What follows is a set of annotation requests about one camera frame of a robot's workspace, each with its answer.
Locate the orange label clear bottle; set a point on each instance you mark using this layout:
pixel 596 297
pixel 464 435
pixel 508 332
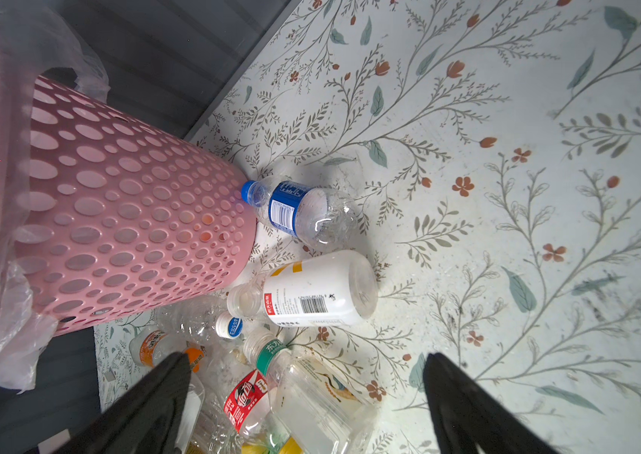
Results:
pixel 153 345

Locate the clear ribbed bottle white cap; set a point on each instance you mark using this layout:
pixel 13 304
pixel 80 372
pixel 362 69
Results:
pixel 200 319

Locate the blue label clear bottle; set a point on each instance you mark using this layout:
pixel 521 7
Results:
pixel 323 219

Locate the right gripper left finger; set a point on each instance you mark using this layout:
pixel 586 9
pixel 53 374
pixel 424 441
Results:
pixel 146 419

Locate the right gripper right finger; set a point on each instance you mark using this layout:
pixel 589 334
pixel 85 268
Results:
pixel 466 419

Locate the red label clear bottle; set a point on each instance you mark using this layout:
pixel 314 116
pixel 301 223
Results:
pixel 234 417

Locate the pink perforated plastic bin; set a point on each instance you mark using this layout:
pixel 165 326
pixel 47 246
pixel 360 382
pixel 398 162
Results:
pixel 123 217

